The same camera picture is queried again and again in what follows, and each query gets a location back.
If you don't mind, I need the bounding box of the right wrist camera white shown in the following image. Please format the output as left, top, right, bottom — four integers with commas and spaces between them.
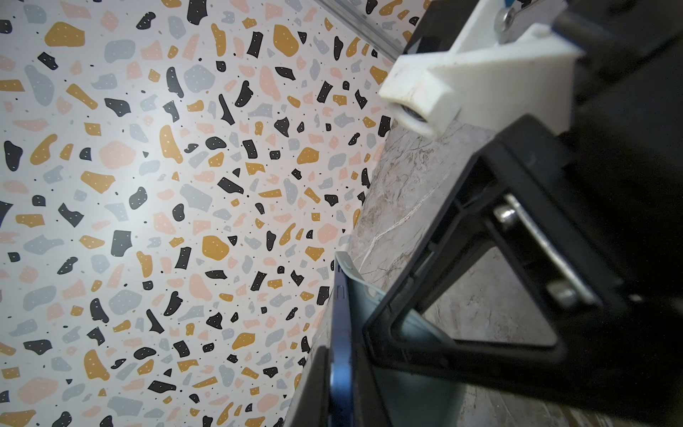
379, 0, 582, 139

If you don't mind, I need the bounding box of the blue phone without case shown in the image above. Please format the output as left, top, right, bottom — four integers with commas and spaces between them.
328, 262, 354, 426

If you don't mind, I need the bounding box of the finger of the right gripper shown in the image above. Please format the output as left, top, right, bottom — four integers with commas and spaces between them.
388, 116, 630, 395

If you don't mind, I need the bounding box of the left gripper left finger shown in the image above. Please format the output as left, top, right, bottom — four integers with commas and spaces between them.
285, 346, 330, 427

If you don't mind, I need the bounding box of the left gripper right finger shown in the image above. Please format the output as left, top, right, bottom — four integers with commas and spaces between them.
352, 352, 391, 427

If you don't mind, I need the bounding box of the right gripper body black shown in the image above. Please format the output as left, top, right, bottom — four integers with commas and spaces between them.
554, 1, 682, 426

